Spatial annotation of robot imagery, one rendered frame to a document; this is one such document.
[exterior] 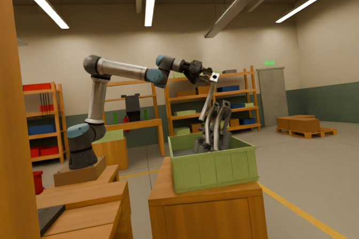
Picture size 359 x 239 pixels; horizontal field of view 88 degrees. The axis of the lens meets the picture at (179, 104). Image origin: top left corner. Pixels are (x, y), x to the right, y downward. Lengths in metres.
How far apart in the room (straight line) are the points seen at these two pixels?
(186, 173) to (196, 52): 6.02
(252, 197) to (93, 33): 6.37
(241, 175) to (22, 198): 0.88
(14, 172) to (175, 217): 0.80
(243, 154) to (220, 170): 0.14
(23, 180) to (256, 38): 7.85
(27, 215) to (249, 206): 0.86
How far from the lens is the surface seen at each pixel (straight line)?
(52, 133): 6.04
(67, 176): 1.22
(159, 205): 0.97
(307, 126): 5.57
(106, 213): 0.75
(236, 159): 0.98
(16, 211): 0.29
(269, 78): 7.82
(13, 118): 0.28
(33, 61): 7.04
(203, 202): 0.97
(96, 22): 6.88
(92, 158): 1.21
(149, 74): 0.98
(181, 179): 0.95
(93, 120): 1.29
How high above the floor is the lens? 1.21
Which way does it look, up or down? level
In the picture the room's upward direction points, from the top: 7 degrees counter-clockwise
